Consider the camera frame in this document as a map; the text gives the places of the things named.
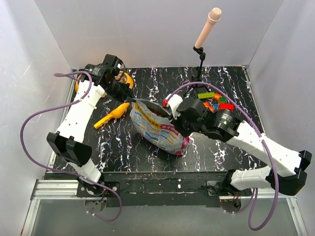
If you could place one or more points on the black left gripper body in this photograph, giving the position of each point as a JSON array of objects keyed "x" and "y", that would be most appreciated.
[{"x": 120, "y": 90}]

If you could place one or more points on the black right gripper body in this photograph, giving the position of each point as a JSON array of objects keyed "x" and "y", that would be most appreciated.
[{"x": 183, "y": 127}]

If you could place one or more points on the yellow plastic scoop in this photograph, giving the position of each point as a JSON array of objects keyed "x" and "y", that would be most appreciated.
[{"x": 116, "y": 113}]

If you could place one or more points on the cat food bag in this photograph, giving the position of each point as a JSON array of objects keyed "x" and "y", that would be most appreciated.
[{"x": 151, "y": 122}]

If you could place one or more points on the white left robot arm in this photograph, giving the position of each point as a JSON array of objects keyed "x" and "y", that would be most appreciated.
[{"x": 95, "y": 82}]

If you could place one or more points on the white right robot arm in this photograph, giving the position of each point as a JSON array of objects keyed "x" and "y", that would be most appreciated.
[{"x": 285, "y": 169}]

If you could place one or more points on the yellow double pet bowl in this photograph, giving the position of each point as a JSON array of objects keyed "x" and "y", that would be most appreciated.
[{"x": 122, "y": 77}]

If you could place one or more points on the lime green toy plate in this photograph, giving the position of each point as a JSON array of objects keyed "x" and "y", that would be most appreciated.
[{"x": 206, "y": 95}]

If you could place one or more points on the red toy brick vehicle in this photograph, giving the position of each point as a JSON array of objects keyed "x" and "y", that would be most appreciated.
[{"x": 226, "y": 106}]

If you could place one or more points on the black microphone stand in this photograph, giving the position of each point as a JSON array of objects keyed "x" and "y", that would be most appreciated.
[{"x": 197, "y": 88}]

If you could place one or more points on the pink microphone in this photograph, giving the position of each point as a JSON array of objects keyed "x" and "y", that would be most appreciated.
[{"x": 213, "y": 17}]

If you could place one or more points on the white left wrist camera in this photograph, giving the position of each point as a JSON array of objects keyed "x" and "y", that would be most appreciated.
[{"x": 112, "y": 61}]

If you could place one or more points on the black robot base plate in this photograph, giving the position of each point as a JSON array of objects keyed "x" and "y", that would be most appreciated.
[{"x": 168, "y": 188}]

